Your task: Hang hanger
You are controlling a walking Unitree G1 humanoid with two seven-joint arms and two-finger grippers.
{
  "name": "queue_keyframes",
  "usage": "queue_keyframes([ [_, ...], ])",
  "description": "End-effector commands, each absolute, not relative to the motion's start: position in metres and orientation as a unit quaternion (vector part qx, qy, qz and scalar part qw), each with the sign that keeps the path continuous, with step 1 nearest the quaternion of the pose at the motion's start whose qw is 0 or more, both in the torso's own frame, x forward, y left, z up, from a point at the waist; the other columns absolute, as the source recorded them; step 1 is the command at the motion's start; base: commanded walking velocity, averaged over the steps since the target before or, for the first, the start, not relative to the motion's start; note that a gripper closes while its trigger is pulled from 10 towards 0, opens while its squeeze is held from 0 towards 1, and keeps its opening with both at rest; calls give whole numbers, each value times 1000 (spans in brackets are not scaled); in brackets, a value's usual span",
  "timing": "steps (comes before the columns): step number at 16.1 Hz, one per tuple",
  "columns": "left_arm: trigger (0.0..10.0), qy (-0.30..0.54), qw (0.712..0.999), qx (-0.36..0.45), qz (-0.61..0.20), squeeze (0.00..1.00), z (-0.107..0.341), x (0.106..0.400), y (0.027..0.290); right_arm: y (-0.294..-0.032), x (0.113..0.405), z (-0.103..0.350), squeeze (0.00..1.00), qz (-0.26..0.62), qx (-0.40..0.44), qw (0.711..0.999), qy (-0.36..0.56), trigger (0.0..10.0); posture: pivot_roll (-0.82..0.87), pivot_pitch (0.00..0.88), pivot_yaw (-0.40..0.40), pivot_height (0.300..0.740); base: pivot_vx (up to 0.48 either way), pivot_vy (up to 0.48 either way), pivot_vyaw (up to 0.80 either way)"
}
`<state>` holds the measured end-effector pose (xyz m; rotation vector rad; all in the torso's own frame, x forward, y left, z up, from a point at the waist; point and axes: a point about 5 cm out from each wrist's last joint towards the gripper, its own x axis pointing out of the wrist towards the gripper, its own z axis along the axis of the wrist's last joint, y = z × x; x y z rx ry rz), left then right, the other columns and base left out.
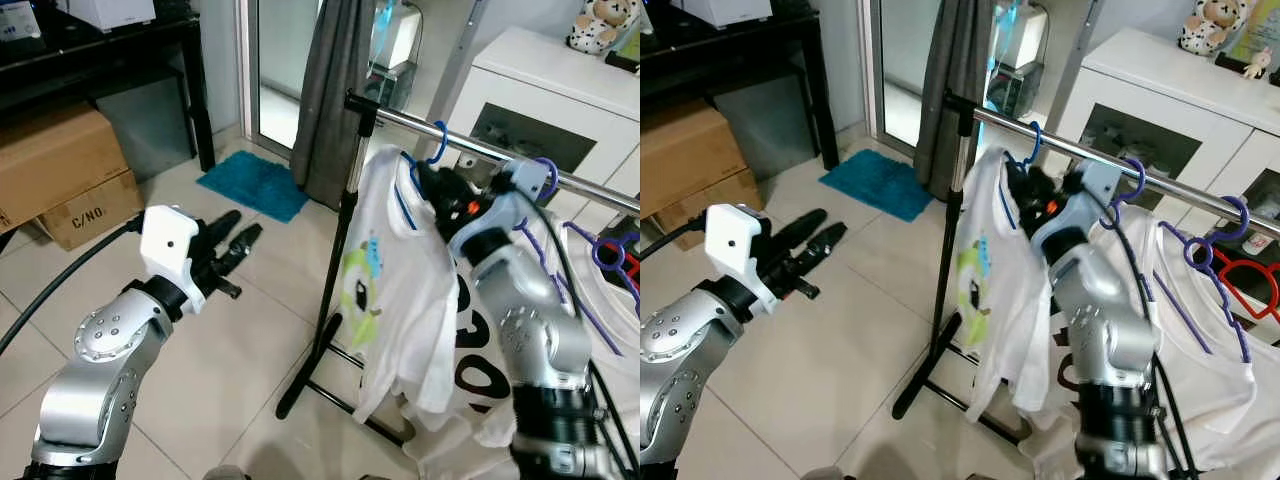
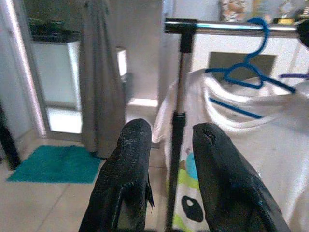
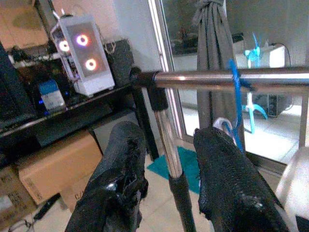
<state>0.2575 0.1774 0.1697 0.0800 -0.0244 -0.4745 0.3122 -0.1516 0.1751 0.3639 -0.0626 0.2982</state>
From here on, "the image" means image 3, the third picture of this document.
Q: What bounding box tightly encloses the teal standing fan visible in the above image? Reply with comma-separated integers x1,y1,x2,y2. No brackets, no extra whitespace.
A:
242,32,268,135

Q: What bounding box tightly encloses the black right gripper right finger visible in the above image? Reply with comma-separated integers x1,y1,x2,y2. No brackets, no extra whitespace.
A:
193,127,290,232

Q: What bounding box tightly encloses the brown cardboard box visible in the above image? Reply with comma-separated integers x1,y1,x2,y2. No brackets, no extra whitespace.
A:
18,130,103,213

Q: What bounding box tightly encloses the teal floor mat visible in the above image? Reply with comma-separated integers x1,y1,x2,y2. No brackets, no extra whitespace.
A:
146,146,201,194

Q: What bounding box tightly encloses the black shelf desk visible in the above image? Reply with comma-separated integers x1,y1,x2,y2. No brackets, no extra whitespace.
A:
0,82,160,170

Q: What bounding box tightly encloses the white computer case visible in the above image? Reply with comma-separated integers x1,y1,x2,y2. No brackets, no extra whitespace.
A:
50,14,116,97

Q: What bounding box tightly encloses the black monitor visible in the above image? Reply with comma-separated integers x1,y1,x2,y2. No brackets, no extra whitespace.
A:
0,41,37,126

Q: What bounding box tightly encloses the printed cardboard box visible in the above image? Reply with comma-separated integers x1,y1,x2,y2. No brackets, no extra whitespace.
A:
0,165,37,229

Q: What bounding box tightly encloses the blue purple plastic hanger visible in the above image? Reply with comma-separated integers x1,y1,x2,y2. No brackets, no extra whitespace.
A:
226,59,256,153

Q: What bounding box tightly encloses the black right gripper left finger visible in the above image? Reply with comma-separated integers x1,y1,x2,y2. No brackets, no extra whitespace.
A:
65,121,148,232

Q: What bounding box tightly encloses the white plastic hanger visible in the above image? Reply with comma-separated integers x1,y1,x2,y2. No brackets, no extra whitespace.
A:
212,117,239,145

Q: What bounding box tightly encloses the black speaker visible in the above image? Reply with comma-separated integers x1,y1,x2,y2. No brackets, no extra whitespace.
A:
106,38,135,87

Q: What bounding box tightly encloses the grey hanging cloth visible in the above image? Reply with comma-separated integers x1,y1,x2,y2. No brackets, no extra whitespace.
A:
192,0,247,150

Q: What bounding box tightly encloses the blue and white box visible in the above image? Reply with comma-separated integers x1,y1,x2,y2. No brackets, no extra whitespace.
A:
38,79,67,113

